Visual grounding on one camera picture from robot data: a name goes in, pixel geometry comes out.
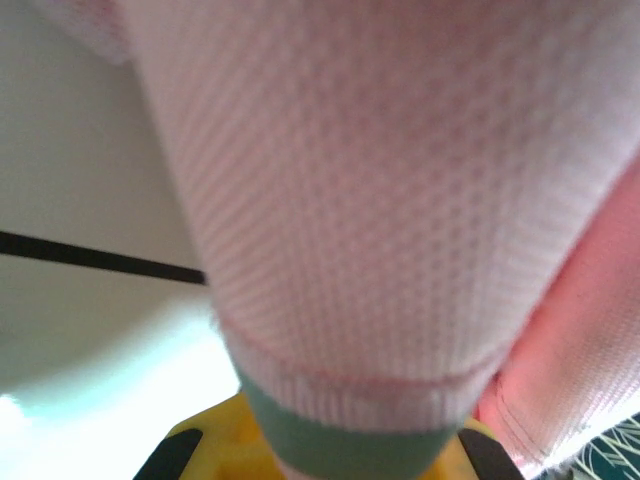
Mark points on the mint green pouch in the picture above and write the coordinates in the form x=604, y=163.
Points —
x=350, y=450

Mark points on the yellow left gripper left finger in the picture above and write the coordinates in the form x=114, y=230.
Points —
x=220, y=445

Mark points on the pink backpack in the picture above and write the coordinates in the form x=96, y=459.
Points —
x=375, y=175

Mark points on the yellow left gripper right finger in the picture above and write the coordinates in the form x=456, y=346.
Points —
x=482, y=455

